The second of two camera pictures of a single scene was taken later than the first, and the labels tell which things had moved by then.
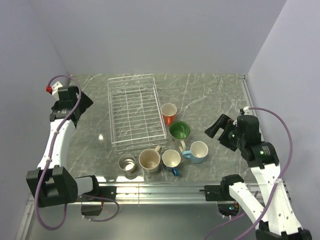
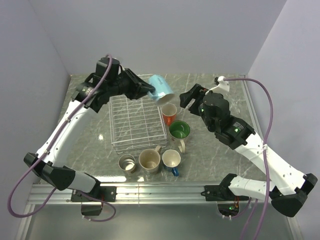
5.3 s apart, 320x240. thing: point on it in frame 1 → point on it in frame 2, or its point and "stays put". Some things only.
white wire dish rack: [137, 121] stays put
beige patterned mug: [149, 159] stays put
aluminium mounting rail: [136, 194] stays put
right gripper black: [224, 121] → [185, 98]
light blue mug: [198, 150] → [163, 93]
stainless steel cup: [127, 162] stays put
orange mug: [169, 110] stays put
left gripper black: [85, 102] → [139, 88]
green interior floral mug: [178, 131] stays put
